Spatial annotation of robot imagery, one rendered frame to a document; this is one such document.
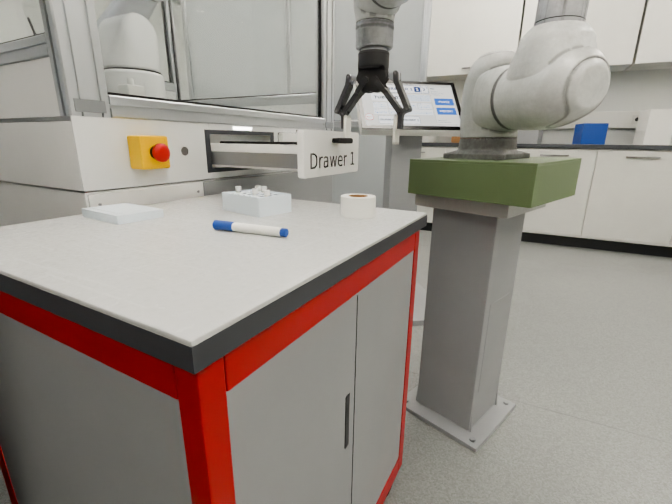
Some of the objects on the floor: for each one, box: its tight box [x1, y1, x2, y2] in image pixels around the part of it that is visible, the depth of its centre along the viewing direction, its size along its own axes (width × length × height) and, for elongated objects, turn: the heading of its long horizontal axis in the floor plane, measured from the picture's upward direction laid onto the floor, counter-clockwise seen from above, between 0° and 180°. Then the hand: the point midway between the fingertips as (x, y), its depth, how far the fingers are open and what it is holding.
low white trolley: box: [0, 193, 427, 504], centre depth 78 cm, size 58×62×76 cm
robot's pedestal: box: [406, 194, 546, 453], centre depth 123 cm, size 30×30×76 cm
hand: (370, 139), depth 96 cm, fingers open, 13 cm apart
